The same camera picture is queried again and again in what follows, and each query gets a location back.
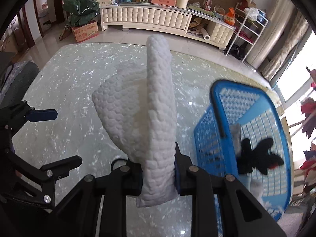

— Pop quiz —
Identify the white knotted cloth bundle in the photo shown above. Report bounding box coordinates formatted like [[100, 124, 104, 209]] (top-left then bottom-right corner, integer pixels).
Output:
[[249, 178, 284, 217]]

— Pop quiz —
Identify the white textured towel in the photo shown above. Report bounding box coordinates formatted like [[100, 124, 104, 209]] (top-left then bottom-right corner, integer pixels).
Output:
[[92, 34, 177, 208]]

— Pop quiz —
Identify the black plush toy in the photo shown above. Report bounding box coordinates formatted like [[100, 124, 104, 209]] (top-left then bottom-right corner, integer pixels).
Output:
[[236, 137, 284, 176]]

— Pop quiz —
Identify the black hair band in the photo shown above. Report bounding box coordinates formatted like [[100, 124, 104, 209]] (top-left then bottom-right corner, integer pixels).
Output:
[[110, 158, 127, 171]]

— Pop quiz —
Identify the grey office chair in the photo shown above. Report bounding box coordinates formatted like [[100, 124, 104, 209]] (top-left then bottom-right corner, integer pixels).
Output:
[[1, 61, 40, 109]]

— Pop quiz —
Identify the grey white fluffy cloth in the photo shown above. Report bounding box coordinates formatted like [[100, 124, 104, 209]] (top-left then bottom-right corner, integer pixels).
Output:
[[230, 123, 242, 157]]

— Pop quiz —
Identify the blue plastic laundry basket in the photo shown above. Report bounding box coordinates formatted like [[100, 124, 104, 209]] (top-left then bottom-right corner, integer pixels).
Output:
[[193, 80, 292, 220]]

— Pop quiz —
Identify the cardboard box on floor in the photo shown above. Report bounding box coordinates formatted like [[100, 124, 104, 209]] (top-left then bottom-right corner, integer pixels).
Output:
[[71, 20, 99, 43]]

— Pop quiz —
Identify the green plastic bag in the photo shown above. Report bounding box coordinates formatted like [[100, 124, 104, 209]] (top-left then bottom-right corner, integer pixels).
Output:
[[63, 0, 100, 28]]

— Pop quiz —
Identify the wooden clothes drying rack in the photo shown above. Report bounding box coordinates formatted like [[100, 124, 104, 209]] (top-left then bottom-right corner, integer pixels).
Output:
[[287, 66, 316, 203]]

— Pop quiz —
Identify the white paper roll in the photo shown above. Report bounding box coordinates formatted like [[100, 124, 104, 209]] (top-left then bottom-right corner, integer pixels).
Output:
[[200, 28, 211, 41]]

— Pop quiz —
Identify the cream tufted tv cabinet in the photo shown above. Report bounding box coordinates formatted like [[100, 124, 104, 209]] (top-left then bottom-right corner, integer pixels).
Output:
[[100, 3, 235, 50]]

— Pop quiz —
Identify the pink box on cabinet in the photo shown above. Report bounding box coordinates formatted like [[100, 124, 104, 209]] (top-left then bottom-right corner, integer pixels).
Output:
[[151, 0, 177, 7]]

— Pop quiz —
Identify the white metal shelf rack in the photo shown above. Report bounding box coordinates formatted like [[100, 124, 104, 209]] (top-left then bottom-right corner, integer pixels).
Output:
[[225, 3, 269, 63]]

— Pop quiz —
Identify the orange detergent bag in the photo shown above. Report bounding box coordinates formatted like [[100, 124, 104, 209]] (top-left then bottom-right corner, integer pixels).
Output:
[[224, 7, 235, 26]]

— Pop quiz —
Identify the cream pillar candle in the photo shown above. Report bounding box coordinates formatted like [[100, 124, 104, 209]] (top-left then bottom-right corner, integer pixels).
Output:
[[176, 0, 189, 9]]

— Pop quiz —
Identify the beige curtain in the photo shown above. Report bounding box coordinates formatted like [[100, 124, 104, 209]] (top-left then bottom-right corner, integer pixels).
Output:
[[261, 11, 309, 81]]

